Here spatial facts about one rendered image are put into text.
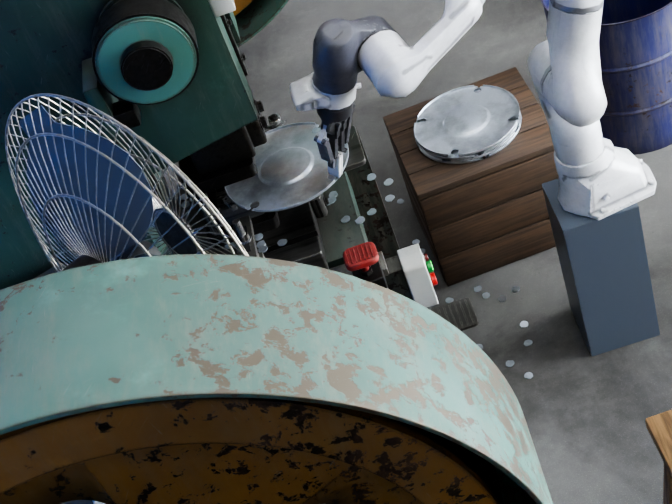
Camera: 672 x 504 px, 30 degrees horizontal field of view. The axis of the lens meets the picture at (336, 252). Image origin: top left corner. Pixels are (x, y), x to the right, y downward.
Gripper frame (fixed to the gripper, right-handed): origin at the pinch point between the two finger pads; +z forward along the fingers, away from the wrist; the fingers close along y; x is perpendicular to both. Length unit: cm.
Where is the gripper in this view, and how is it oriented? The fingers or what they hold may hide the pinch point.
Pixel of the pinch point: (335, 162)
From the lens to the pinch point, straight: 268.8
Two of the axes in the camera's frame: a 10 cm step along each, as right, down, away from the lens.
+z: 0.0, 6.0, 8.0
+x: -8.5, -4.2, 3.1
